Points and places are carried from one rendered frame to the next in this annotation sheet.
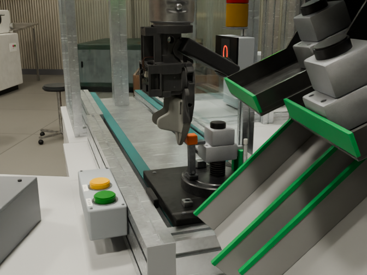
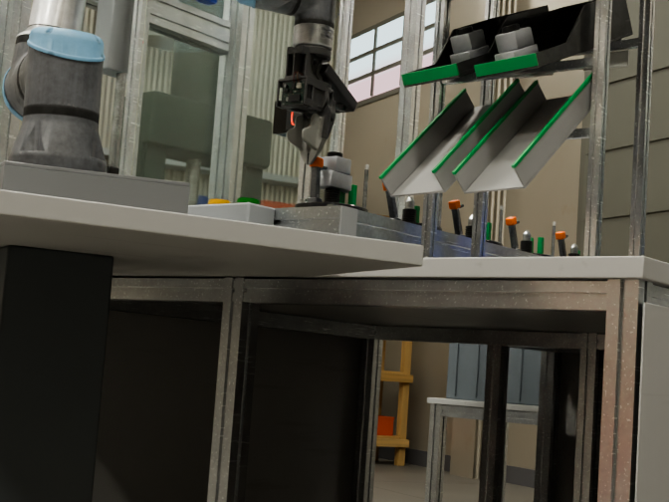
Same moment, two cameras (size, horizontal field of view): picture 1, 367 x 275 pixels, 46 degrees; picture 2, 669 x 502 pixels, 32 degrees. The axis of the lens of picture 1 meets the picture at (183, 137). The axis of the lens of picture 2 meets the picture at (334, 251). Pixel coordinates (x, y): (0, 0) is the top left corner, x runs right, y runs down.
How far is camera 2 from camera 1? 169 cm
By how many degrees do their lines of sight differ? 40
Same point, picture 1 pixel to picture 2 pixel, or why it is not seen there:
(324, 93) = (508, 51)
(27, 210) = not seen: hidden behind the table
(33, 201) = not seen: hidden behind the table
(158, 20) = (312, 41)
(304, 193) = (478, 134)
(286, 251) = (476, 164)
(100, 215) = (257, 211)
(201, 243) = (370, 218)
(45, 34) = not seen: outside the picture
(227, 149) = (345, 178)
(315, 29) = (471, 41)
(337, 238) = (503, 155)
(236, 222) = (413, 182)
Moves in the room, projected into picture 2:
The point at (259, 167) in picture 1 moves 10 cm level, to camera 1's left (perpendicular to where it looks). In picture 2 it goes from (420, 148) to (374, 139)
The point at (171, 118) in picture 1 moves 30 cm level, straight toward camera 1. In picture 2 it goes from (312, 132) to (414, 109)
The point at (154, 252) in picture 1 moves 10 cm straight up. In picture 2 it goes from (345, 212) to (349, 154)
